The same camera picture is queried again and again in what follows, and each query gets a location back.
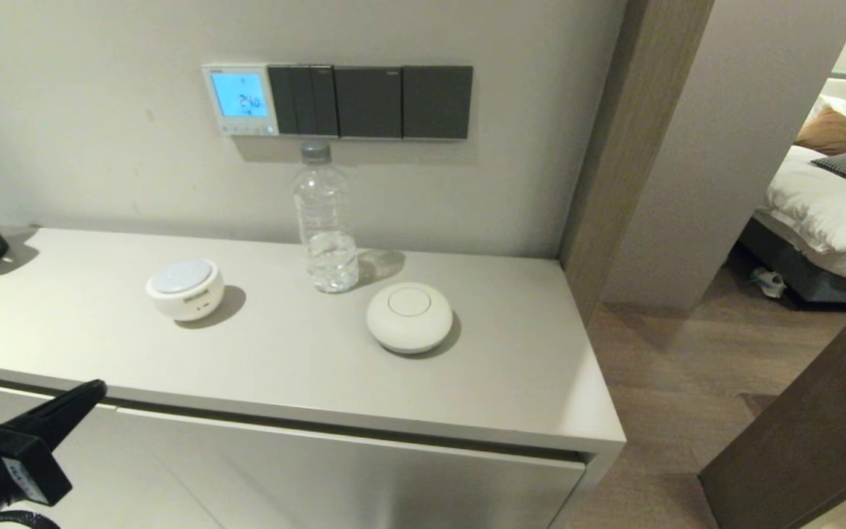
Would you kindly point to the white round dome device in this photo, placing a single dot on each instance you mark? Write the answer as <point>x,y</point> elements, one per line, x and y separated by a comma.
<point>409,317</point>

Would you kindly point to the dark triple rocker wall switch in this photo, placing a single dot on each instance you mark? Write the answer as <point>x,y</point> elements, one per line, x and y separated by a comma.
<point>304,101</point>

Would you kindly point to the white round device grey lid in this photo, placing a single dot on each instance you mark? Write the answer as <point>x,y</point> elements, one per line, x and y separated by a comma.
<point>185,290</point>

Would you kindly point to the brown wooden door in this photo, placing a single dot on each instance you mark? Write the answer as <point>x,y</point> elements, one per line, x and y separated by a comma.
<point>812,441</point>

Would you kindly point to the clear plastic water bottle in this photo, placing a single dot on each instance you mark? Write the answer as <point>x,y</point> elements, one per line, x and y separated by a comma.
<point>326,220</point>

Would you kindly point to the grey cabinet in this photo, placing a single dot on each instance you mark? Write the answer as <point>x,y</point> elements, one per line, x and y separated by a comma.
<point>320,353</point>

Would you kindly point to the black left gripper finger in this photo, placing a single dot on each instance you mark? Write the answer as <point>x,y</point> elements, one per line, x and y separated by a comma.
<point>63,419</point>
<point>52,409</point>

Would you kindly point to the white thermostat panel blue screen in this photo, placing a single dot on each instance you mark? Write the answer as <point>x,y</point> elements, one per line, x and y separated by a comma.
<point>241,95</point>

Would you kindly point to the wooden door frame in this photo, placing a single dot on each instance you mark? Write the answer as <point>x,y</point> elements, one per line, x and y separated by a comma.
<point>628,147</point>

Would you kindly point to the dark single rocker wall switch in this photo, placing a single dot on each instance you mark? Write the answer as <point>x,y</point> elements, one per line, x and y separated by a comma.
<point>368,103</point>
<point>438,103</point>

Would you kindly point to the white pillow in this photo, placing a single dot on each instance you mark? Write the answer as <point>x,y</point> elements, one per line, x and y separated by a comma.
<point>838,109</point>

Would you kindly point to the brown pillow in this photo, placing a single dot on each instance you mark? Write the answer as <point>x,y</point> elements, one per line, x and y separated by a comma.
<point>838,134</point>

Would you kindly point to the bed with white duvet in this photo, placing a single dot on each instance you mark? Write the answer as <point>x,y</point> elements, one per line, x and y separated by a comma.
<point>827,213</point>

